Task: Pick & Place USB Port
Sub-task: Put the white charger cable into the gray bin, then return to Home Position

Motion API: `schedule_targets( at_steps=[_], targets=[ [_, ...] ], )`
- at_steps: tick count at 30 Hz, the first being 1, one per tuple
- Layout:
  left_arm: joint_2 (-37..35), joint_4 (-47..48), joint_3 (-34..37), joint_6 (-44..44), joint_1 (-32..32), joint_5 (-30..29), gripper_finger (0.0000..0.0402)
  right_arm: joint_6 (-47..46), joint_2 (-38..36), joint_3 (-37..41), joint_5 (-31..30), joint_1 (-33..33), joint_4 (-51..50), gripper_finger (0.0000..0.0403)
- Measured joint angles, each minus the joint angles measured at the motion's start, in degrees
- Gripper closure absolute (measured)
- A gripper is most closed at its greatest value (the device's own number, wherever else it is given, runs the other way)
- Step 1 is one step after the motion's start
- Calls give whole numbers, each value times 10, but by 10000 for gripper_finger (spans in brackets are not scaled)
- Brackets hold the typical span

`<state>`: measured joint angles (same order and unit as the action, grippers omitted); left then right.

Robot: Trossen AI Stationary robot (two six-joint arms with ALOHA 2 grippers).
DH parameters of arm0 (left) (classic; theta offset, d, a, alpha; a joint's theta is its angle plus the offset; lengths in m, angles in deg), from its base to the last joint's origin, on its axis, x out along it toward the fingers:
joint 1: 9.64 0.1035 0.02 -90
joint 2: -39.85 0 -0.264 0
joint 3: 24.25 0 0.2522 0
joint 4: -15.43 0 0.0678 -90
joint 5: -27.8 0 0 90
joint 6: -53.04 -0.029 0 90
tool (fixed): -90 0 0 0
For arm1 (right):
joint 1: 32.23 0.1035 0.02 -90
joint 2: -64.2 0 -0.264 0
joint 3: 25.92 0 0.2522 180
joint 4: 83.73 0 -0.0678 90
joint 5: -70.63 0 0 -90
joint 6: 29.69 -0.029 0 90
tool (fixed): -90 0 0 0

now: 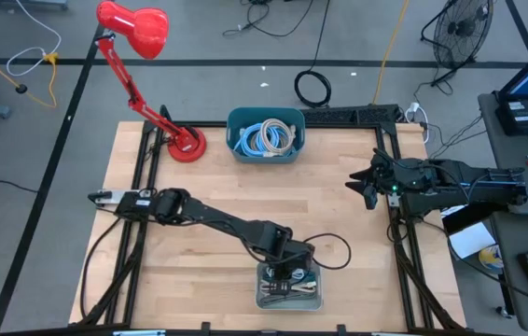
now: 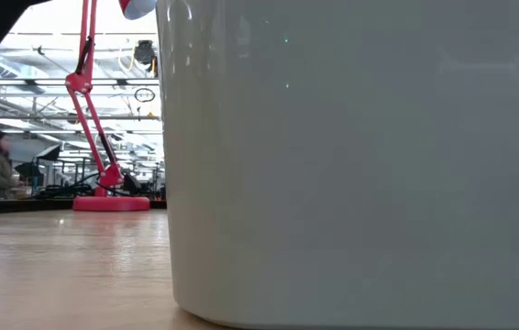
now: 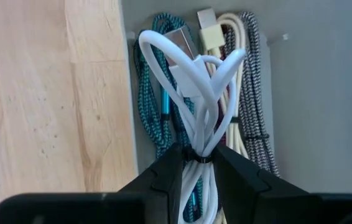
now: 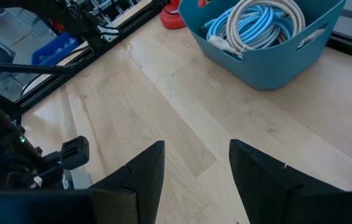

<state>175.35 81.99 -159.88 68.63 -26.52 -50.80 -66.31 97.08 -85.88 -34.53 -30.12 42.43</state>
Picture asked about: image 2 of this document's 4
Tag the grey plastic tray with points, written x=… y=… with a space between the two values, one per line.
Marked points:
x=333 y=183

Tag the red desk lamp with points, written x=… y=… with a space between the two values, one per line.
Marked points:
x=110 y=204

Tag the black ceiling-hung device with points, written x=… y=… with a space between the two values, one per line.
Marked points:
x=145 y=51

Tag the black studio light shade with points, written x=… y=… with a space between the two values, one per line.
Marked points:
x=51 y=153

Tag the black equipment on stand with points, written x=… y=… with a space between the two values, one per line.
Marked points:
x=29 y=173

